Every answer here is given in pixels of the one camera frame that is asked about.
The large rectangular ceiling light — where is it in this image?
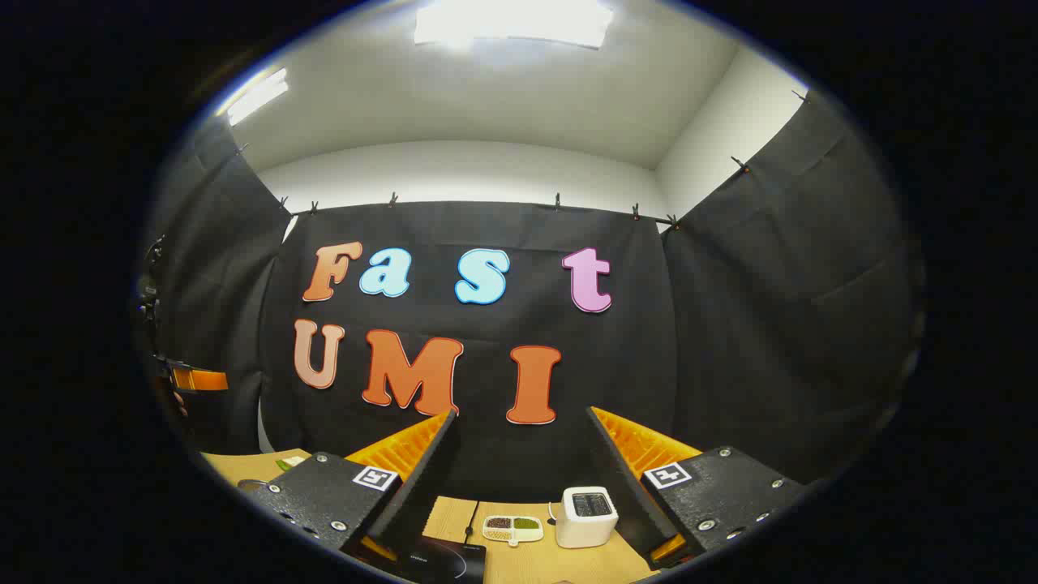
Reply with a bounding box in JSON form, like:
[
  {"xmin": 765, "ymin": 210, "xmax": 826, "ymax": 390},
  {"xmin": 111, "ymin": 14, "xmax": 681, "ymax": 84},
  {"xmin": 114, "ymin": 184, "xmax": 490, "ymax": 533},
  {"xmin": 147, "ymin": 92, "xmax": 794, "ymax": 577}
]
[{"xmin": 414, "ymin": 0, "xmax": 615, "ymax": 49}]

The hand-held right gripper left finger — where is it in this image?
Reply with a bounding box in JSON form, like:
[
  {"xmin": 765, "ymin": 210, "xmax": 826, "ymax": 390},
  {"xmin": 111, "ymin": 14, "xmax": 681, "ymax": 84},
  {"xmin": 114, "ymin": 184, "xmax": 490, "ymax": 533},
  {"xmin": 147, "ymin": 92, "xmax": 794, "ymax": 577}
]
[{"xmin": 243, "ymin": 410, "xmax": 459, "ymax": 569}]

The white divided dish of grains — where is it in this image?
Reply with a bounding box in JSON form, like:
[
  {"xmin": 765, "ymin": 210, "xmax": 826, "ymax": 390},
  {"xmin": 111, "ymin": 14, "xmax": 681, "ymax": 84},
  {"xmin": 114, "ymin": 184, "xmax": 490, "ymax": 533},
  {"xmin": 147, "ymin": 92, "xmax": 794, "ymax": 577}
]
[{"xmin": 482, "ymin": 515, "xmax": 545, "ymax": 547}]

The white toaster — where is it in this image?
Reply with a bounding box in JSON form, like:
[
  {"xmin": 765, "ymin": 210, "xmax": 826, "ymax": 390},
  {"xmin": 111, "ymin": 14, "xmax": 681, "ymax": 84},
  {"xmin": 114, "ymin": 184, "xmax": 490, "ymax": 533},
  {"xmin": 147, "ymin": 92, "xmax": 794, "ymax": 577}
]
[{"xmin": 555, "ymin": 487, "xmax": 620, "ymax": 549}]

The black backdrop cloth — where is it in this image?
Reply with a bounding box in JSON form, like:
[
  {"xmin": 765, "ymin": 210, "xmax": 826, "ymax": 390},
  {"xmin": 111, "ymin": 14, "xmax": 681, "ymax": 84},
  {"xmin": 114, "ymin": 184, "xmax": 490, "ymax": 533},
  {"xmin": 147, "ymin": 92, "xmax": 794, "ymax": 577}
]
[{"xmin": 142, "ymin": 89, "xmax": 925, "ymax": 505}]

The narrow ceiling light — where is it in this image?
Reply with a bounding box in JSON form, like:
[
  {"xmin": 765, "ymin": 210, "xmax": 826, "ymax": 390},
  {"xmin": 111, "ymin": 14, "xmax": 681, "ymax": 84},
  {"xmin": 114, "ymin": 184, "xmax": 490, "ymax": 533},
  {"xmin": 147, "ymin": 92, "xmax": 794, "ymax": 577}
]
[{"xmin": 225, "ymin": 68, "xmax": 290, "ymax": 127}]

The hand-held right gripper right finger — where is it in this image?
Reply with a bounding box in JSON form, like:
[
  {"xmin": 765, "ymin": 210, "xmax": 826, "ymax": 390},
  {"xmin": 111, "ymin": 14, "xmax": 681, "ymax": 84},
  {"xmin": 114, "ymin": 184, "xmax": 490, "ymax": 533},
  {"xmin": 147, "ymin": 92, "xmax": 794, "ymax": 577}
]
[{"xmin": 585, "ymin": 406, "xmax": 805, "ymax": 570}]

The row of black cloth clips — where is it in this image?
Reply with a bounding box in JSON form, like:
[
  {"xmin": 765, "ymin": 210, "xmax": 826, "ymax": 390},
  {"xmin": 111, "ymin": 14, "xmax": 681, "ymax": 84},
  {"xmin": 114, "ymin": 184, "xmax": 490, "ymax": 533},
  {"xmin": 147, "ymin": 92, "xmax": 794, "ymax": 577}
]
[{"xmin": 235, "ymin": 88, "xmax": 812, "ymax": 232}]

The black induction cooktop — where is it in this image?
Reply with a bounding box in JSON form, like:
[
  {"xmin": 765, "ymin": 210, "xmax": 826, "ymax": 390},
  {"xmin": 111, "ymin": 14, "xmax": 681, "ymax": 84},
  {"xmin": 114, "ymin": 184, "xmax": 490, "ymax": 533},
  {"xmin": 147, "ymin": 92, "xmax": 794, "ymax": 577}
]
[{"xmin": 397, "ymin": 535, "xmax": 487, "ymax": 584}]

